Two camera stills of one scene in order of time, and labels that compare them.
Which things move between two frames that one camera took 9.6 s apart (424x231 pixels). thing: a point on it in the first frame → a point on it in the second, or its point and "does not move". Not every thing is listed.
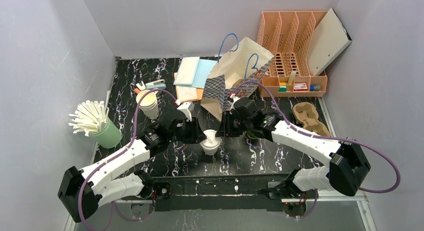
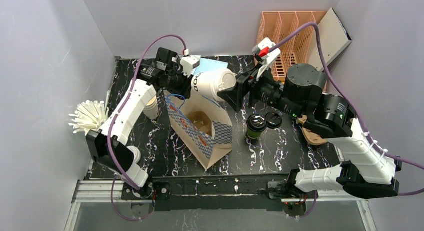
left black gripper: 195,132 → 185,82
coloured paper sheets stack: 204,68 does not move
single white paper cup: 210,147 → 210,83
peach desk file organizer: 287,37 does not move
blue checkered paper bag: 237,73 → 205,125
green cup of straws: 92,118 does not move
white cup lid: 212,141 → 227,80
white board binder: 328,38 does not move
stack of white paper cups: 148,104 does not move
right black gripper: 227,126 → 248,86
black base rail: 233,192 does not move
